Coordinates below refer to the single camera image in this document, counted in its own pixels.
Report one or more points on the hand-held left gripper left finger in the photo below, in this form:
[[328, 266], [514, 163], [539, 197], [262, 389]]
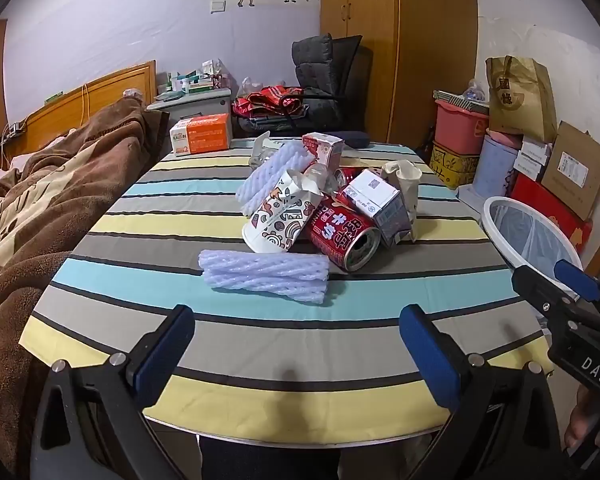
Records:
[[166, 355]]

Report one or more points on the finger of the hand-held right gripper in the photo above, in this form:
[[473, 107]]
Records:
[[577, 280], [537, 290]]

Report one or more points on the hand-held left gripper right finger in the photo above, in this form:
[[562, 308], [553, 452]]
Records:
[[430, 360]]

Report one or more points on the white trash bin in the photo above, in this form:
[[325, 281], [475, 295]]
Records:
[[490, 220]]

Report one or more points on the lavender foam net sleeve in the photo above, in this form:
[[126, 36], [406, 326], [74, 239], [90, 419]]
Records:
[[275, 175], [265, 275]]

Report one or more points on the red drink can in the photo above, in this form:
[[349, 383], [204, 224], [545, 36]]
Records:
[[335, 232], [345, 177]]

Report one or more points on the white grey milk carton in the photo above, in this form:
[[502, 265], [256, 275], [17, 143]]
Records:
[[375, 200]]

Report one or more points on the white paper cup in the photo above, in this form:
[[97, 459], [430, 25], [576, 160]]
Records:
[[405, 180]]

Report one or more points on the patterned paper cup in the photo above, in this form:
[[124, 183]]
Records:
[[275, 220]]

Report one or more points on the red white drink carton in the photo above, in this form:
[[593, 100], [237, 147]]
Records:
[[322, 147]]

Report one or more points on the person's right hand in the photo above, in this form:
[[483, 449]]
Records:
[[582, 422]]

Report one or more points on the translucent bin liner bag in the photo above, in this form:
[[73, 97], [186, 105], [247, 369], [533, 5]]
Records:
[[530, 240]]

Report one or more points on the red gift box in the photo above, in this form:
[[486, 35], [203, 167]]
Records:
[[545, 200]]

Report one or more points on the open cardboard box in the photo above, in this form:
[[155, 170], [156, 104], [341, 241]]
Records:
[[575, 170]]

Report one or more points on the striped tablecloth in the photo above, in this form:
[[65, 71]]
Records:
[[280, 340]]

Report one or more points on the grey lidded storage bin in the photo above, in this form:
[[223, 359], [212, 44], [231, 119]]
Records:
[[472, 195]]

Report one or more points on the white flat box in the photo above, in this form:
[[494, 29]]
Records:
[[536, 147], [530, 161], [526, 172]]

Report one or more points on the lavender bin pink lid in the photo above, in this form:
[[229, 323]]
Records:
[[497, 170]]

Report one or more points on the yellow patterned box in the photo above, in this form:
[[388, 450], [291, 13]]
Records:
[[452, 165]]

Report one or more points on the pink storage bin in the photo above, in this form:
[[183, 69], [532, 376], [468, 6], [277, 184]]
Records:
[[460, 127]]

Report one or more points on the brown gold paper bag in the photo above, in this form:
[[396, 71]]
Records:
[[520, 100]]

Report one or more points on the brown blanket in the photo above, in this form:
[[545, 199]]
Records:
[[55, 200]]

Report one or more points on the small clear plastic bottle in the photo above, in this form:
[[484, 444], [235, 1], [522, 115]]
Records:
[[475, 91]]

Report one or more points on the striped flat box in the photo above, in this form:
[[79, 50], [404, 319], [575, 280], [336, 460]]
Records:
[[455, 97]]

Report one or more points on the orange white cardboard box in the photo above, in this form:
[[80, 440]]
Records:
[[205, 135]]

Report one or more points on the dark blue glasses case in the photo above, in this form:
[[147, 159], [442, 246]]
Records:
[[355, 139]]

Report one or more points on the grey nightstand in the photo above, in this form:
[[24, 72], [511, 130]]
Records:
[[200, 105]]

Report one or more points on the wooden wardrobe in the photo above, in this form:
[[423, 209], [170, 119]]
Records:
[[420, 60]]

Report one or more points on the black office chair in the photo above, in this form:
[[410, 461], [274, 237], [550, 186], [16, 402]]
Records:
[[360, 85]]

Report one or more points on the wooden headboard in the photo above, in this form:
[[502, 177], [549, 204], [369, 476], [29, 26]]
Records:
[[105, 90]]

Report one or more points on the red plaid bag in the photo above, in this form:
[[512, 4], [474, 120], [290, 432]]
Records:
[[265, 100]]

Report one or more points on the pile of small medicine boxes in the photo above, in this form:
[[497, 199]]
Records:
[[195, 80]]

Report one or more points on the white plastic bag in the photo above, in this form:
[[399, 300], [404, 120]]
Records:
[[247, 86]]

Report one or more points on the dark grey seat cushion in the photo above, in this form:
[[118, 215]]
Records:
[[312, 67]]

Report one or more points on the wall power socket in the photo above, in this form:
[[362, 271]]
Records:
[[12, 134]]

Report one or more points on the white wall switch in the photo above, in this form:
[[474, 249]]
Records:
[[217, 6]]

